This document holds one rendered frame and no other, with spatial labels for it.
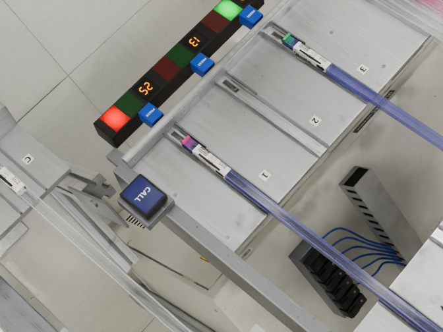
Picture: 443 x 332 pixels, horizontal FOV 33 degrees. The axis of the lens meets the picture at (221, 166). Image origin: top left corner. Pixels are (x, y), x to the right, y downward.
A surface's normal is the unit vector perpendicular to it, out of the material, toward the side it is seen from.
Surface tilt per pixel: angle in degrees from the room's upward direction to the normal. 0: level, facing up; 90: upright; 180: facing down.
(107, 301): 0
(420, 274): 46
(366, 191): 0
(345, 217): 0
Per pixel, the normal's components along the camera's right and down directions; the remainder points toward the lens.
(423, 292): -0.07, -0.43
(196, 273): -0.57, -0.71
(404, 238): 0.49, 0.11
